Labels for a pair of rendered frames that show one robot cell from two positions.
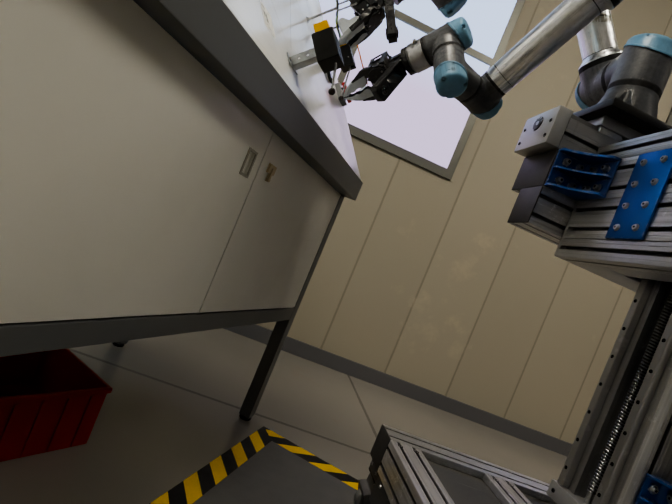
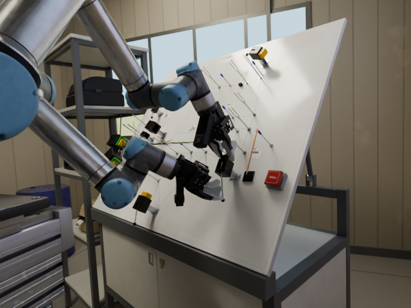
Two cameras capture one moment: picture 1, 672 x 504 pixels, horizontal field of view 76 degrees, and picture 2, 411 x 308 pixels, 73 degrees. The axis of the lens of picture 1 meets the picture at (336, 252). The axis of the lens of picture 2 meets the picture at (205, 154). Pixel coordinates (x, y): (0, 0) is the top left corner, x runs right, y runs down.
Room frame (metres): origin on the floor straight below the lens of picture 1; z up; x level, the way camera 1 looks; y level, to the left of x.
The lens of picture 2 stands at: (1.66, -0.69, 1.27)
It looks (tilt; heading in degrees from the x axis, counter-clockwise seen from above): 4 degrees down; 120
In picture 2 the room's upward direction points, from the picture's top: 3 degrees counter-clockwise
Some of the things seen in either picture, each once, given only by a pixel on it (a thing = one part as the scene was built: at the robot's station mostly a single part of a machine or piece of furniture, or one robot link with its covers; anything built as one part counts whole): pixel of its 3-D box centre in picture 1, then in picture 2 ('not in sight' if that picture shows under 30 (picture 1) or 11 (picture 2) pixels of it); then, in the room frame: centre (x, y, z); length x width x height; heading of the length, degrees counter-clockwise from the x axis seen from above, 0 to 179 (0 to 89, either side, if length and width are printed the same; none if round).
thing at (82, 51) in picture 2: not in sight; (103, 184); (0.03, 0.65, 0.93); 0.61 x 0.50 x 1.85; 164
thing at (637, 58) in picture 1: (642, 67); not in sight; (1.06, -0.52, 1.33); 0.13 x 0.12 x 0.14; 1
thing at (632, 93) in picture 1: (625, 110); not in sight; (1.06, -0.52, 1.21); 0.15 x 0.15 x 0.10
